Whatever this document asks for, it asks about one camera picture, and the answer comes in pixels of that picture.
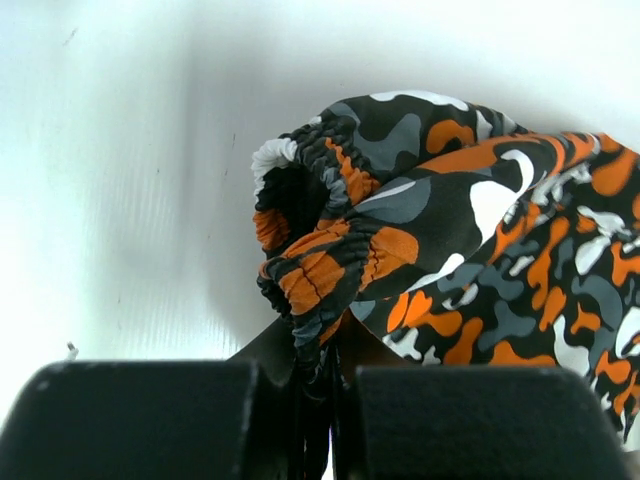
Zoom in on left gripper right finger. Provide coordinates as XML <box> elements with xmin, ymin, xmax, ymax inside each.
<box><xmin>332</xmin><ymin>319</ymin><xmax>634</xmax><ymax>480</ymax></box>

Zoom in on orange black camouflage shorts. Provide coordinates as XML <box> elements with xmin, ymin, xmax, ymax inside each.
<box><xmin>252</xmin><ymin>91</ymin><xmax>639</xmax><ymax>451</ymax></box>

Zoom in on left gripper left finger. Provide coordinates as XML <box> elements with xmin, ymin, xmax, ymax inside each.
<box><xmin>1</xmin><ymin>321</ymin><xmax>302</xmax><ymax>479</ymax></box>

